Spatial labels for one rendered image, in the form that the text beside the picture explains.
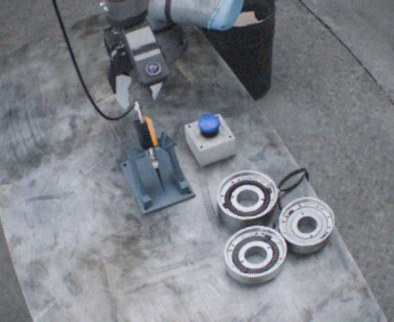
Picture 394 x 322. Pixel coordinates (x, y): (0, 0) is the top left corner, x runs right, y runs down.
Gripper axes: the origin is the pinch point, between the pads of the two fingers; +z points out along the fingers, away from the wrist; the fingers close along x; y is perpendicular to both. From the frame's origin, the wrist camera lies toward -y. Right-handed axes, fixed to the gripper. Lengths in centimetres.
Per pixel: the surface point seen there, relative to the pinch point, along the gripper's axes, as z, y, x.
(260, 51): 71, 80, -64
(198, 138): 13.6, -0.2, -9.6
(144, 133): 5.8, -1.9, 0.6
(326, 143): 98, 51, -77
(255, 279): 15.0, -31.6, -6.1
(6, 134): 18.5, 25.9, 28.2
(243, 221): 14.9, -19.7, -9.3
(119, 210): 18.2, -5.9, 8.7
